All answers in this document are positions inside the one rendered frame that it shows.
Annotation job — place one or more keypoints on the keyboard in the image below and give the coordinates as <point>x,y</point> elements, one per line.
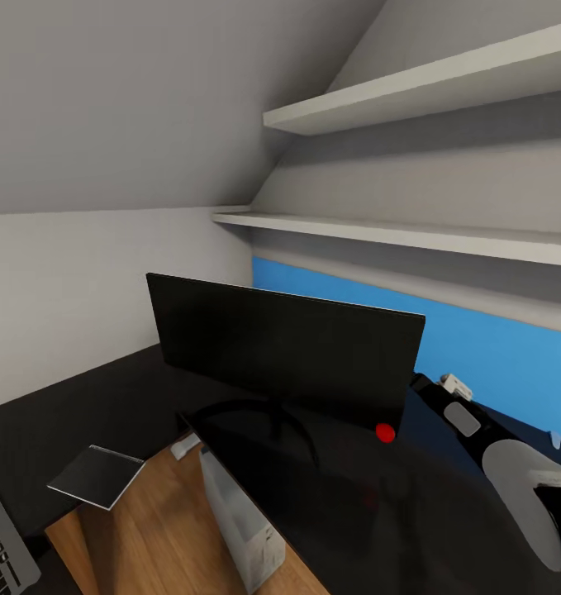
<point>18,569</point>

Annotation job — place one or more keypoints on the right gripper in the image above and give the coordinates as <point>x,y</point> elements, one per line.
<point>426,389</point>

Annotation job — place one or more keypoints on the monitor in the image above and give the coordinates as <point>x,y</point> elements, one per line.
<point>343,360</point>

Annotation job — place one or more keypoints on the notebook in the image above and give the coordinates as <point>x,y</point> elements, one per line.
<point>98,476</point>

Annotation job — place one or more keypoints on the desktop computer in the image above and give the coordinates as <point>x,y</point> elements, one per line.
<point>256,547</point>

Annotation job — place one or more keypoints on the desk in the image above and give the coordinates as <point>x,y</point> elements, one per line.
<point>414,516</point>

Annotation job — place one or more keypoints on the room divider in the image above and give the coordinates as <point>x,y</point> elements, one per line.
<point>511,366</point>

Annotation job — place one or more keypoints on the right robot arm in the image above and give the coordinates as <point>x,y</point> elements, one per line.
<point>528,482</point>

